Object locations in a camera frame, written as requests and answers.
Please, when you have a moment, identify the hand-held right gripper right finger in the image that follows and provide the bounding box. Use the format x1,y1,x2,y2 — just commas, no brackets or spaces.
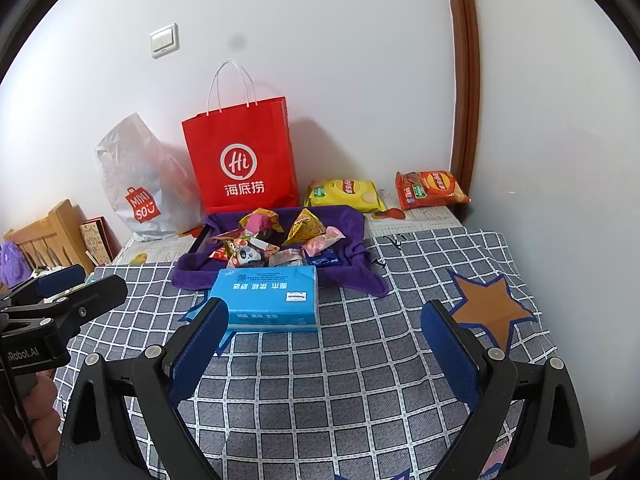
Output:
420,300,591,480

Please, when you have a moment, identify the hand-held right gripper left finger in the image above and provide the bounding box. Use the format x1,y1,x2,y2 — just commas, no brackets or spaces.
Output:
57,297,231,480

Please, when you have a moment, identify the pink snack packet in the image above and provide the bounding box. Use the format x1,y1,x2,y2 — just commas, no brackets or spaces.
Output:
304,226,347,257

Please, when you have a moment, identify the orange chip bag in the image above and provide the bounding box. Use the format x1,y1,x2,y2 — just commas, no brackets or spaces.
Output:
395,170,472,211

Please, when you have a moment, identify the red paper bag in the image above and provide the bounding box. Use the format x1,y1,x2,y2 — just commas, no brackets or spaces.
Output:
181,60,301,216

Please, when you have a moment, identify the purple towel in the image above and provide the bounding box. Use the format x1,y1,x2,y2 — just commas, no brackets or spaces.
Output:
172,206,391,297

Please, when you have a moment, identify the white plastic bag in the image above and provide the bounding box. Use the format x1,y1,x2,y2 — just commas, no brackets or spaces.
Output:
95,112,206,243

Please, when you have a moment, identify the yellow chip bag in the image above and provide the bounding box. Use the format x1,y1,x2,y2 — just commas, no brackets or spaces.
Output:
304,178,388,213

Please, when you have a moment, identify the wooden rack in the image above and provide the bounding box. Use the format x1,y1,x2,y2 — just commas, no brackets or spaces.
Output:
4,199,96,276

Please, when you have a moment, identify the brown wooden door frame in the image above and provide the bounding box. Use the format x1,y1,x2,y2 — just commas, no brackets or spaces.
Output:
442,0,481,178

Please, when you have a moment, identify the person's left hand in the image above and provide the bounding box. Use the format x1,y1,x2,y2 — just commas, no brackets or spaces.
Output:
21,374,63,464

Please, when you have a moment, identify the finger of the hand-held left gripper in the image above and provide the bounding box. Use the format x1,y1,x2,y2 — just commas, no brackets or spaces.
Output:
30,274,130,339
0,264,87,312

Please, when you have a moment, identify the patterned brown box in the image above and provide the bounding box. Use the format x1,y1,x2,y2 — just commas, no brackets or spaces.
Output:
79,216,113,266

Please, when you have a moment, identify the pile of mixed snacks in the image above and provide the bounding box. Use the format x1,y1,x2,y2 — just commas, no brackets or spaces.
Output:
210,207,351,268

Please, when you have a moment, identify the purple fluffy item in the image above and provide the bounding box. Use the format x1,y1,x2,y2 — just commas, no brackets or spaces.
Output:
0,241,32,286

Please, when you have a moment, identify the grey checked blanket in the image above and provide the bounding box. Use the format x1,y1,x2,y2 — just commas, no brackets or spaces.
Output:
52,227,558,480

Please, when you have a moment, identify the blue tissue pack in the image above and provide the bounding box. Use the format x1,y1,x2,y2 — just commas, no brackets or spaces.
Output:
207,266,321,333

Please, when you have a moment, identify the white light switch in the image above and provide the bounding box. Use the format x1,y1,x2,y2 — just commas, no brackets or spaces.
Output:
150,22,180,58

